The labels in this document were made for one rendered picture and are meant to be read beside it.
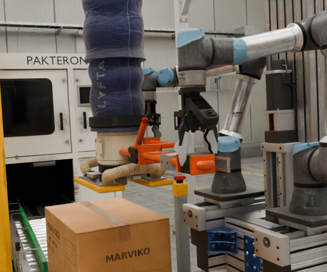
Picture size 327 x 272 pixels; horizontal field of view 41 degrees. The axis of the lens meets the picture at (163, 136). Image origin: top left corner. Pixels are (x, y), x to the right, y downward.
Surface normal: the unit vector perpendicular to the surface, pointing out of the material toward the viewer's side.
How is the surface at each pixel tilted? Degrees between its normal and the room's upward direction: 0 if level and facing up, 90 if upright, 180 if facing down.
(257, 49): 110
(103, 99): 75
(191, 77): 90
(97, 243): 90
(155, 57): 90
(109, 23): 81
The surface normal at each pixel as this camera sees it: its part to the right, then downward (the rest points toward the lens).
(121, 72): 0.12, -0.27
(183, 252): 0.38, 0.03
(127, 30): 0.56, 0.12
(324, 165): -0.95, 0.01
